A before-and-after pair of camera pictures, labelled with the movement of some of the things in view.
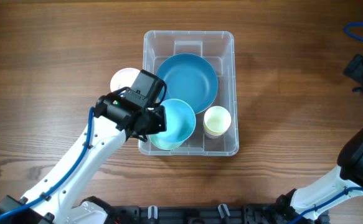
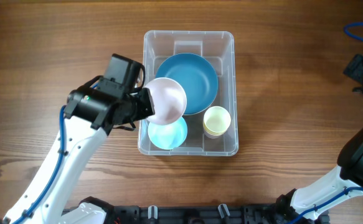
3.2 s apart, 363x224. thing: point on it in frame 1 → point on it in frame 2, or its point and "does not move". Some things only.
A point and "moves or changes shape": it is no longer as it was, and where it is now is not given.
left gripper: [161, 124] → [147, 104]
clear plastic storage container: [198, 68] does not move
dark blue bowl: [190, 78] does not move
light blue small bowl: [180, 123] moves or changes shape
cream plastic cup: [217, 119] does not move
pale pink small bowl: [122, 78] → [169, 101]
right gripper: [357, 66] does not move
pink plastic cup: [215, 136] does not move
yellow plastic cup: [212, 132] does not move
